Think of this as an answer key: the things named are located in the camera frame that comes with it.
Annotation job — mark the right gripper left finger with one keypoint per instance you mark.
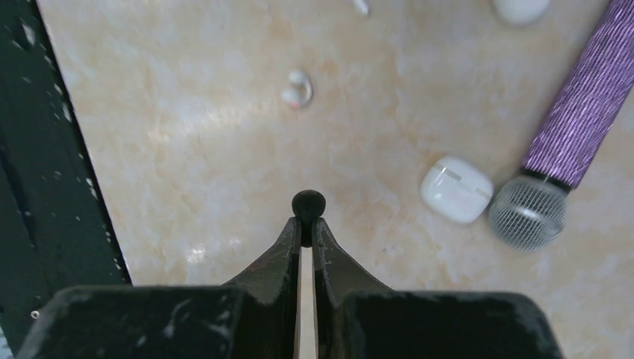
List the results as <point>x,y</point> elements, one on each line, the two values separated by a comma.
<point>253,315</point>

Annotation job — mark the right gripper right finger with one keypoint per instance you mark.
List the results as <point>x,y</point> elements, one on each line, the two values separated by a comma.
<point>357,316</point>

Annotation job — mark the white square earbud case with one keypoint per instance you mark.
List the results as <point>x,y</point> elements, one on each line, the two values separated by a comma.
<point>456,190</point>

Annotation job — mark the white earbud near black case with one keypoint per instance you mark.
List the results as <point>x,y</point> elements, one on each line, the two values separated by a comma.
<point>362,6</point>

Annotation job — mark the white oval earbud case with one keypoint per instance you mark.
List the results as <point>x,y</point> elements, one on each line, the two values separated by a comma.
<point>520,12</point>

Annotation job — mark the purple glitter microphone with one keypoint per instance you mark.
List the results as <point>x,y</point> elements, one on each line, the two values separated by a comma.
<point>529,211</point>

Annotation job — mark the white earbud centre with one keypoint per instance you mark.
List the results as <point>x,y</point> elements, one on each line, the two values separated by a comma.
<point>299,93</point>

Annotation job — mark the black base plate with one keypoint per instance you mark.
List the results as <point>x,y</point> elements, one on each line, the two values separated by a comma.
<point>55,228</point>

